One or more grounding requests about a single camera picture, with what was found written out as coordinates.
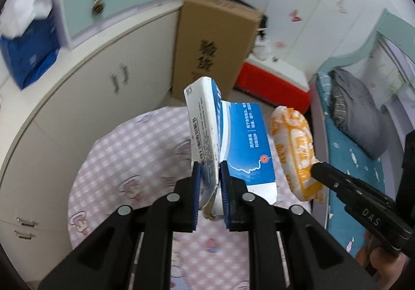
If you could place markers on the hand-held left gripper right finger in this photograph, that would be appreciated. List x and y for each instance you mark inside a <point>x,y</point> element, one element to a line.
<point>224,196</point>

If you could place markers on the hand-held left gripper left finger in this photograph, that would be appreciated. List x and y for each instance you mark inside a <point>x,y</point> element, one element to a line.
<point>195,196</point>

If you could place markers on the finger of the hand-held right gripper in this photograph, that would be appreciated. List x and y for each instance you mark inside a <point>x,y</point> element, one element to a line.
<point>337,183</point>

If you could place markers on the orange snack packet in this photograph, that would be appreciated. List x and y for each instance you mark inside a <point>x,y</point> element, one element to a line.
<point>295,147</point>

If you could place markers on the blue and white medicine box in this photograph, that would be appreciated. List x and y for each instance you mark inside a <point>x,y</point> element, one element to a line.
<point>246,141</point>

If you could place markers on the person's right hand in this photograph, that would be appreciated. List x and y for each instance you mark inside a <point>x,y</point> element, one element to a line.
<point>385,262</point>

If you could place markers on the bed with teal sheet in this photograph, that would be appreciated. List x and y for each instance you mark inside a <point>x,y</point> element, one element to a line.
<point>343,163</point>

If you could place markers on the grey blanket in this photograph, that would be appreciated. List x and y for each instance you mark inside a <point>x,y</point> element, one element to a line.
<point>360,108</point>

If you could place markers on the pink checkered tablecloth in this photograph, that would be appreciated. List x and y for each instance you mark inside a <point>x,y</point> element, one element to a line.
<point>129,163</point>

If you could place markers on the red cooler box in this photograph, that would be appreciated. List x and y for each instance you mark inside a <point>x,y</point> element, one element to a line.
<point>275,89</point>

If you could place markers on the white cabinet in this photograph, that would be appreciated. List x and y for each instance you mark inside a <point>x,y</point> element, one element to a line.
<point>81,99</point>

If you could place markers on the white crumpled cloth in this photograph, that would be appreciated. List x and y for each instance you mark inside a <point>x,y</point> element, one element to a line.
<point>262,50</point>

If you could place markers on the tall cardboard box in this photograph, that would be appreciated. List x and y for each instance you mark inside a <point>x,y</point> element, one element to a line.
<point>210,43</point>

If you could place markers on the blue bag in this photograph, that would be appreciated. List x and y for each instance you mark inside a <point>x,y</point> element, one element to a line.
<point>29,50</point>

